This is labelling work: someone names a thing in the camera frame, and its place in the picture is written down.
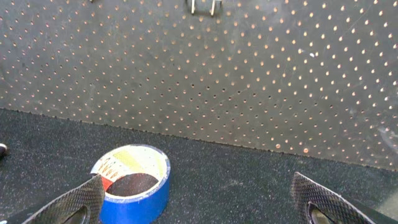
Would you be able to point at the black pegboard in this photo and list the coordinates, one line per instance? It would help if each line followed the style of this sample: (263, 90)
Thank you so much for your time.
(186, 77)

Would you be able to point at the metal hook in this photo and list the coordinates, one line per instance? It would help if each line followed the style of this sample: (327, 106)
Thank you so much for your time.
(193, 7)

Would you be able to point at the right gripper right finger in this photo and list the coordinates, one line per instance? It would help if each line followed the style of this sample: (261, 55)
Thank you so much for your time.
(311, 193)

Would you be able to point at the roll of blue tape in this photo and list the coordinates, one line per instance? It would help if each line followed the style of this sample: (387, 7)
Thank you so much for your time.
(140, 208)

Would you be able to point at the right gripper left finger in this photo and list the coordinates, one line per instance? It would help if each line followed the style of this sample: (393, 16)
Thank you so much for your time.
(84, 193)

